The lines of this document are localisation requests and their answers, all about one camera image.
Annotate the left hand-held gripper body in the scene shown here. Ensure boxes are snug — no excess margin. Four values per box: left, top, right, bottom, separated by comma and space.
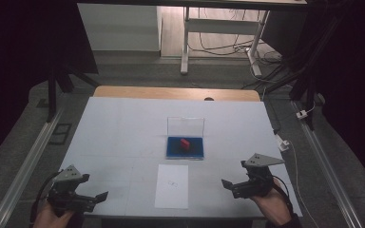
47, 164, 97, 218

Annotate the black floor frame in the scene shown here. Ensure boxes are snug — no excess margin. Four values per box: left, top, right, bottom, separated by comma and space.
48, 123, 73, 146

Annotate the white paper sheet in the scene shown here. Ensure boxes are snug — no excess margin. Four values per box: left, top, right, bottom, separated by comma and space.
154, 163, 190, 210

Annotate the white power adapter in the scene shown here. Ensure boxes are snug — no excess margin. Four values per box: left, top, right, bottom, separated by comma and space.
276, 134, 291, 152

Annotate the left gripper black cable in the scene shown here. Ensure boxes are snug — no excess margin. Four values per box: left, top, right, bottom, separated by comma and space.
29, 170, 62, 228

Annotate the aluminium rail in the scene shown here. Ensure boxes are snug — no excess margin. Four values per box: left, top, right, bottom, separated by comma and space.
291, 100, 364, 228
0, 108, 64, 228

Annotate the person's right hand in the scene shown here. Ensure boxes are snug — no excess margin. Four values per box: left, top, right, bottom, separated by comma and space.
251, 177, 294, 227

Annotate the dark curtain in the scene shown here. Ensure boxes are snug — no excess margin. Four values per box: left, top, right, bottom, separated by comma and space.
260, 0, 365, 198
0, 0, 99, 172

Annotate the white table cover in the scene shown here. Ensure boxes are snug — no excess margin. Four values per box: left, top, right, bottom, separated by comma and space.
58, 96, 302, 219

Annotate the white cabinet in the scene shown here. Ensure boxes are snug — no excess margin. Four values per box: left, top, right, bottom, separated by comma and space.
76, 3, 163, 52

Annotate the white cable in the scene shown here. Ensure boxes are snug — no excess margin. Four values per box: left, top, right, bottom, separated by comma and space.
287, 141, 320, 228

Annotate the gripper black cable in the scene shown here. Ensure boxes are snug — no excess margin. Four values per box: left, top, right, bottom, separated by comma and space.
29, 170, 62, 228
272, 175, 296, 219

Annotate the bundle of floor cables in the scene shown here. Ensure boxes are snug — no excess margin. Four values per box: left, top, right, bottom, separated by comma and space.
186, 8, 294, 91

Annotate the person's left hand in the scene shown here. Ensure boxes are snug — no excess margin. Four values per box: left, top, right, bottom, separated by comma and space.
32, 202, 77, 228

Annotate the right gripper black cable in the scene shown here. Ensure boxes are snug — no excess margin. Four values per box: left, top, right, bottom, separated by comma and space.
272, 175, 296, 219

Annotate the wooden table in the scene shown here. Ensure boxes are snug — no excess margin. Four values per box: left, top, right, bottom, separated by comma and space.
93, 85, 261, 103

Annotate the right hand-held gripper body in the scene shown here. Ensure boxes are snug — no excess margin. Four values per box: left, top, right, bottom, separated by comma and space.
232, 153, 285, 200

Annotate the white desk frame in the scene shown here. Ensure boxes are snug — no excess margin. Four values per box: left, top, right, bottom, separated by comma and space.
180, 6, 271, 77

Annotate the dark desk top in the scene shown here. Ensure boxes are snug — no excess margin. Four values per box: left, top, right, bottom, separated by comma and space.
75, 0, 308, 10

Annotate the blue ink pad box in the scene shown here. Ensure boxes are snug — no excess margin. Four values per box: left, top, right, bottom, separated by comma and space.
165, 116, 206, 161

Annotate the black metal stand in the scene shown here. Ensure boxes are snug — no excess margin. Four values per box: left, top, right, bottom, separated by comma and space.
46, 63, 101, 124
264, 12, 346, 131

